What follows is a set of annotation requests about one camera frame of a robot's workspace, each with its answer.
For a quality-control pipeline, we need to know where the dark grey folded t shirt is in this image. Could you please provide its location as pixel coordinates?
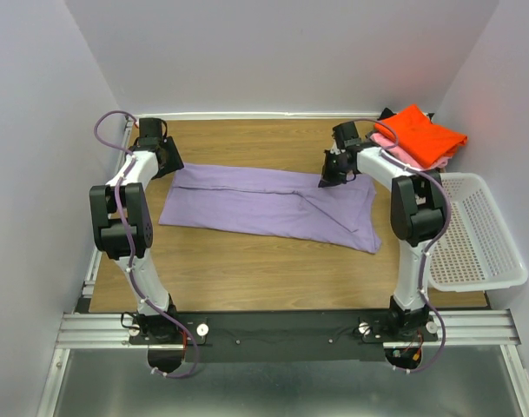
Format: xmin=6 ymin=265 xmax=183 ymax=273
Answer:
xmin=366 ymin=108 xmax=435 ymax=139

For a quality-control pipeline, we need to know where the aluminium frame rail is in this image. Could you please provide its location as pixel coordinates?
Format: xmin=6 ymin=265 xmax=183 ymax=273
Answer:
xmin=56 ymin=309 xmax=520 ymax=350

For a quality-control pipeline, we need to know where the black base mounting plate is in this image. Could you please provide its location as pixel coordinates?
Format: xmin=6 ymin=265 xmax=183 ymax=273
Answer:
xmin=121 ymin=309 xmax=439 ymax=374

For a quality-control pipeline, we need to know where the orange folded t shirt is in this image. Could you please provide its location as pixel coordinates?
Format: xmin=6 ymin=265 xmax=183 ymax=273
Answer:
xmin=374 ymin=104 xmax=467 ymax=167

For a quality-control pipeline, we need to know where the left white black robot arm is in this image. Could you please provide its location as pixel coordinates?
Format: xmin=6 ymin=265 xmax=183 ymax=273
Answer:
xmin=89 ymin=110 xmax=188 ymax=344

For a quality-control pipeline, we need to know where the pink folded t shirt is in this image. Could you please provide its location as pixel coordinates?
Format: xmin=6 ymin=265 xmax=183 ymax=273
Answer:
xmin=370 ymin=132 xmax=450 ymax=170

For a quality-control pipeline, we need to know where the white plastic laundry basket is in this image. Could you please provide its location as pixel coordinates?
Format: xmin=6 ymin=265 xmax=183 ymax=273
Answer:
xmin=429 ymin=173 xmax=528 ymax=292

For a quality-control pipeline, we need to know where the purple t shirt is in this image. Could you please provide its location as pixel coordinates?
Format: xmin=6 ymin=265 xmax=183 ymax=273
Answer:
xmin=159 ymin=163 xmax=381 ymax=254

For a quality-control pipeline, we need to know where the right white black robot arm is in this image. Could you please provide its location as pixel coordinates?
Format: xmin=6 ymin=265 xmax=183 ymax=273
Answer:
xmin=319 ymin=121 xmax=451 ymax=343

